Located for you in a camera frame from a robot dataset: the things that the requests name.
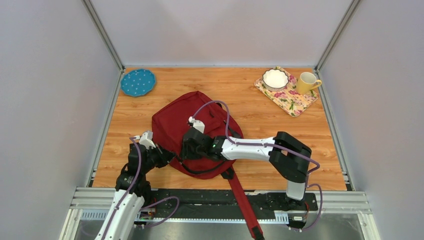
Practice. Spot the yellow mug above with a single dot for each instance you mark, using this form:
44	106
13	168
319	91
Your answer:
307	81

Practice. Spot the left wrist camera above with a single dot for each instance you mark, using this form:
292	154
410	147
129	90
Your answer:
146	140

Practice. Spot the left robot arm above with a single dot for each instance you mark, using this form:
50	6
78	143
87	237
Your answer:
132	190

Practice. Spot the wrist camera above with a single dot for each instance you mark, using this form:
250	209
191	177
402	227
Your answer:
146	140
196	124

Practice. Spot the floral rectangular tray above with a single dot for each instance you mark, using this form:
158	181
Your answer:
287	98

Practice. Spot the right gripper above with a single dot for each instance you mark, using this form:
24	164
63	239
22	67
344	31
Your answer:
187	154

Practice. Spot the white scalloped bowl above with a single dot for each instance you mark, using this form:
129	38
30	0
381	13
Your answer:
275	80

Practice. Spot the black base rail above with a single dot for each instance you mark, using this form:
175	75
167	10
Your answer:
218	206

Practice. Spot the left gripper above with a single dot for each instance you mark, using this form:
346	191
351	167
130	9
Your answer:
165	156

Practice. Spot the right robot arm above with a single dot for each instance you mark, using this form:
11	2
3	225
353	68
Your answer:
289	156

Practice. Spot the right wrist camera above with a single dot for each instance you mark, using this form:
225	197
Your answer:
196	124

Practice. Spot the red student backpack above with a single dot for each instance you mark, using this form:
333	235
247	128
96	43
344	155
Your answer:
170	124

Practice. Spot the blue polka dot plate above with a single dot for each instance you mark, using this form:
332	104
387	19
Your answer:
138	82

